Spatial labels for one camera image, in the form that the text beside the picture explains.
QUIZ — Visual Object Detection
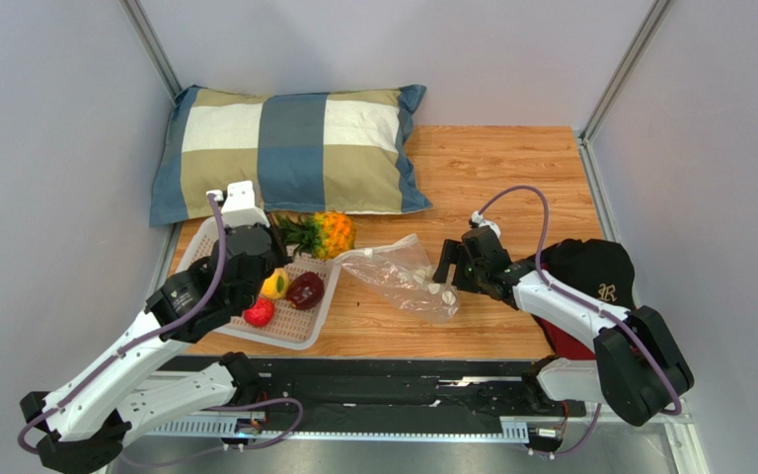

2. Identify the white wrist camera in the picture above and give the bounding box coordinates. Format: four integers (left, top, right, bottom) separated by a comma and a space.
469, 210, 501, 237
206, 180, 270, 228

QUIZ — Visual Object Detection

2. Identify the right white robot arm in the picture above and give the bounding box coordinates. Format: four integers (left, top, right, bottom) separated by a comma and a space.
433, 226, 694, 427

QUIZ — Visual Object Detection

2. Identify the fake red strawberry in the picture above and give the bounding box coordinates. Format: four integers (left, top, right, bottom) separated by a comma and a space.
242, 297, 275, 328

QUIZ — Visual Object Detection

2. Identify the fake orange fruit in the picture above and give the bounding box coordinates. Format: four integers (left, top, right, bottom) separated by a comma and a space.
260, 268, 290, 300

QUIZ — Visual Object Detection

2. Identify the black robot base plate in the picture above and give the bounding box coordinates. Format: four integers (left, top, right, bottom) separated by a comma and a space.
225, 357, 591, 433

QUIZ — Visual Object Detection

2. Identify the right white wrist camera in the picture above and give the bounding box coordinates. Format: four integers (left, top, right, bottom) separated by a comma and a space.
469, 210, 501, 237

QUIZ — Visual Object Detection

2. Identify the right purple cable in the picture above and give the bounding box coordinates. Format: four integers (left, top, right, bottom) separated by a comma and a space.
474, 184, 684, 458

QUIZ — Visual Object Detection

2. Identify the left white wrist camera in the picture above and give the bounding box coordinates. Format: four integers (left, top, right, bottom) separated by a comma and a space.
206, 180, 270, 228

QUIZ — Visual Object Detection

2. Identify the black embroidered cap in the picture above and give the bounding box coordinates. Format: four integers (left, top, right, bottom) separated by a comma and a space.
541, 239, 636, 309

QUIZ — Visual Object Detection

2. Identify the white slotted cable duct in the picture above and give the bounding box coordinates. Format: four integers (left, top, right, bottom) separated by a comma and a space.
145, 414, 531, 444

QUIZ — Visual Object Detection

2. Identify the blue beige checked pillow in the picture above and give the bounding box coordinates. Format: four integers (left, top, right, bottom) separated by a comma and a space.
149, 84, 431, 227

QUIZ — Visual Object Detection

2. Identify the purple cable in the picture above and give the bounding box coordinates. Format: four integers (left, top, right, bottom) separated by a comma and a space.
474, 184, 684, 458
16, 190, 305, 455

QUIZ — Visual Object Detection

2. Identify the fake purple plum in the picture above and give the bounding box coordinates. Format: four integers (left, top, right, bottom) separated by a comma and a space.
285, 272, 325, 310

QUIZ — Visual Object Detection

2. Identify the fake orange pineapple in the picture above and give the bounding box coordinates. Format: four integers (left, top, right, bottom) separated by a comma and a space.
273, 211, 356, 261

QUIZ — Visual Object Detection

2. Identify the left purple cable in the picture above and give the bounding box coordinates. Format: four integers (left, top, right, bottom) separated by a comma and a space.
16, 190, 305, 455

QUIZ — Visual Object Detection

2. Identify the clear zip top bag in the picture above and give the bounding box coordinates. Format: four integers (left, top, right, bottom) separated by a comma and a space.
334, 234, 460, 324

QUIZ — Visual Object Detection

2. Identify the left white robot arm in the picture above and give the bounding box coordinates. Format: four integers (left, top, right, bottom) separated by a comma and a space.
18, 223, 291, 473

